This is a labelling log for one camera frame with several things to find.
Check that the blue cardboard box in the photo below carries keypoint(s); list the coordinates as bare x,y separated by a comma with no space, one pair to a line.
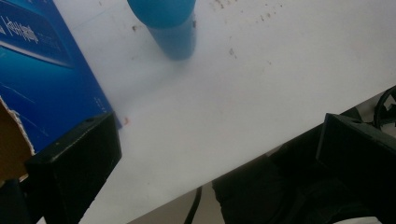
37,77

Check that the blue cylindrical bottle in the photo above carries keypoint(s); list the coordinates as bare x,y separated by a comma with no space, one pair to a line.
171,25

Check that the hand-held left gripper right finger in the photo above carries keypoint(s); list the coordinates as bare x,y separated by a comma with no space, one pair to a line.
358,155

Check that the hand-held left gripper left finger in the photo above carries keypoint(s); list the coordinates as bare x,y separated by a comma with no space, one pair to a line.
74,168

